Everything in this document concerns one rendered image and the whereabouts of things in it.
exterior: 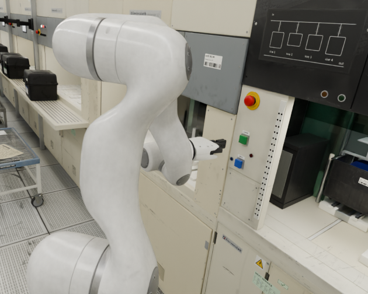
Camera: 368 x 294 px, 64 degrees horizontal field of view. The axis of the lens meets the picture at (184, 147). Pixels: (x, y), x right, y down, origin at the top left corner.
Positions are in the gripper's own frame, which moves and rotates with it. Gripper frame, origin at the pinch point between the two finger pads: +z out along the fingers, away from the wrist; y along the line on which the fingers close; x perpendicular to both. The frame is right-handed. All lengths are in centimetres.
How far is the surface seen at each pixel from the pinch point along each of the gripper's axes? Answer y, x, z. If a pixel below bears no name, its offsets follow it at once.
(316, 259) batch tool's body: 36, -33, 20
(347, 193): 27, -20, 54
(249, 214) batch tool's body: 9.4, -28.3, 13.2
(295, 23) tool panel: 10.7, 41.8, 12.3
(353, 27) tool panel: 28, 41, 12
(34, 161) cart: -176, -75, -26
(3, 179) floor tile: -240, -119, -41
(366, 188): 33, -15, 54
